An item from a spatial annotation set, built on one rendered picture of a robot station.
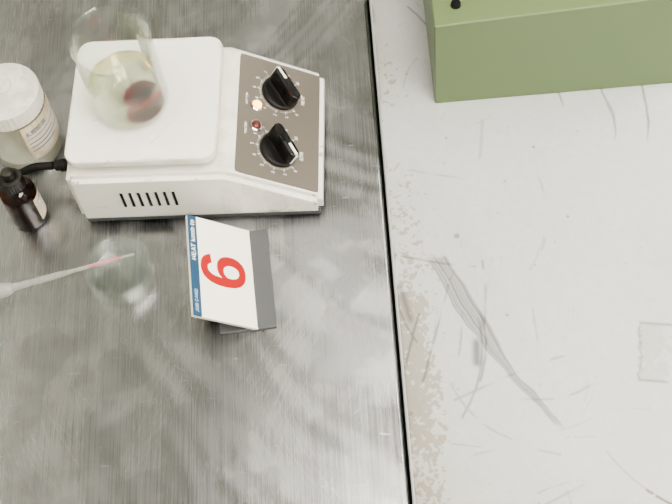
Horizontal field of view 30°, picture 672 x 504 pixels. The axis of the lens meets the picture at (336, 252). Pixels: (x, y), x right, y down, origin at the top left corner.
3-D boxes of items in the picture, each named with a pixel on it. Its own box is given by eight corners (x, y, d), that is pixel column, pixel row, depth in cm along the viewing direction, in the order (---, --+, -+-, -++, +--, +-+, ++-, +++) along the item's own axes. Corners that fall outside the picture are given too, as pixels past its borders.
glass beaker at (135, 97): (93, 76, 101) (66, 7, 94) (172, 67, 101) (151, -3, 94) (92, 148, 98) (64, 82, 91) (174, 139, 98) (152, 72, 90)
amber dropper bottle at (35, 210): (25, 237, 104) (-1, 193, 98) (6, 214, 105) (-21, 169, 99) (55, 217, 105) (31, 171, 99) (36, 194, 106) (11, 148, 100)
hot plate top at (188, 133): (224, 41, 103) (223, 34, 102) (217, 164, 97) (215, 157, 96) (81, 48, 104) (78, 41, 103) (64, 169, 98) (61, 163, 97)
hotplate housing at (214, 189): (326, 90, 109) (318, 31, 102) (324, 219, 103) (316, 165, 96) (75, 100, 111) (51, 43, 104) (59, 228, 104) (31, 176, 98)
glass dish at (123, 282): (83, 259, 103) (76, 246, 101) (148, 240, 103) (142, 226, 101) (97, 316, 100) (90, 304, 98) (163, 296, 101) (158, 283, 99)
